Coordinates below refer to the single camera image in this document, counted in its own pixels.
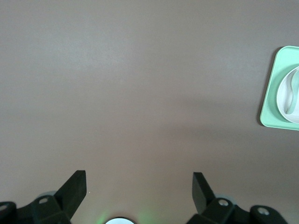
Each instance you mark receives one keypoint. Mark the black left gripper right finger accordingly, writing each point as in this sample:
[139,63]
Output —
[217,212]

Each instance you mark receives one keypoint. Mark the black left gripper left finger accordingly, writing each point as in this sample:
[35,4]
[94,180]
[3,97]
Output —
[46,210]

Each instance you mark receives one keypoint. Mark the round white plate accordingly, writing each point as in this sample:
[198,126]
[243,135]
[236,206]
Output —
[283,93]

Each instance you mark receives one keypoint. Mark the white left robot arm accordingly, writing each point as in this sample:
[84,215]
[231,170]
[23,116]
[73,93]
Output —
[119,221]

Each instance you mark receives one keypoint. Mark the light green rectangular tray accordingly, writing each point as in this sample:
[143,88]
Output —
[271,109]

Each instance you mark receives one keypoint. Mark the brown table cover mat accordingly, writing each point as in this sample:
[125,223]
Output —
[116,93]

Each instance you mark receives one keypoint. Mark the pale green plastic spoon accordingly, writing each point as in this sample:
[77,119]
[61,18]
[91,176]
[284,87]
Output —
[294,93]

